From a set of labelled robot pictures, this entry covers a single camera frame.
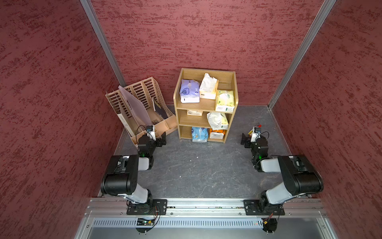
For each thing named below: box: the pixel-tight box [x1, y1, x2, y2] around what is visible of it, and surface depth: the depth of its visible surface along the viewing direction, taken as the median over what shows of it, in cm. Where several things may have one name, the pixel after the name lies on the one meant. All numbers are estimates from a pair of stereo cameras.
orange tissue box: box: [209, 128, 226, 140], surface depth 97 cm
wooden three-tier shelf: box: [173, 67, 239, 144], surface depth 82 cm
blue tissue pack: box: [191, 126, 209, 143], surface depth 99 cm
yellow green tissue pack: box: [215, 89, 235, 113], surface depth 74 cm
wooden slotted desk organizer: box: [104, 76, 178, 146], surface depth 102 cm
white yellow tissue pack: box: [206, 112, 229, 130], surface depth 85 cm
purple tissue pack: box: [179, 79, 200, 104], surface depth 78 cm
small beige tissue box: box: [186, 110, 204, 117], surface depth 92 cm
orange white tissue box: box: [198, 72, 219, 101], surface depth 80 cm
